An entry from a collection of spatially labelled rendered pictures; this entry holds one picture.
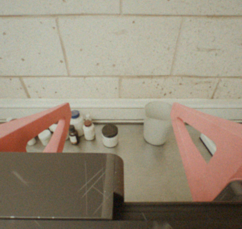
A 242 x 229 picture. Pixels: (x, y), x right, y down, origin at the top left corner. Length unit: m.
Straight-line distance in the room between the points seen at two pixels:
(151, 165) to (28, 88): 0.64
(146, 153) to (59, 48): 0.54
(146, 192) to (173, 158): 0.17
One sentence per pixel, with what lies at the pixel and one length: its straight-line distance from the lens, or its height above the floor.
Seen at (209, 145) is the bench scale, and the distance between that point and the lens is 0.69.
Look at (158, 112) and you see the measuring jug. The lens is 0.65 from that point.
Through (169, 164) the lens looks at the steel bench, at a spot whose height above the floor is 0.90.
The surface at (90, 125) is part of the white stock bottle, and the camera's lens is 0.59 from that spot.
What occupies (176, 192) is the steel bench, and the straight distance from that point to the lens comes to 0.55.
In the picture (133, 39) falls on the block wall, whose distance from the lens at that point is 0.59.
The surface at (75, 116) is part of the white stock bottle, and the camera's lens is 0.61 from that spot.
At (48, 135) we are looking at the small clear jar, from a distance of 0.66.
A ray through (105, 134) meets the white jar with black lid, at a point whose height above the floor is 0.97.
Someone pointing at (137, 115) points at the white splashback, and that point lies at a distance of 0.69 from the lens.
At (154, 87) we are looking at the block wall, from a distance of 0.67.
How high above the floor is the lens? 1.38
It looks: 36 degrees down
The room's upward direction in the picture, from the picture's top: straight up
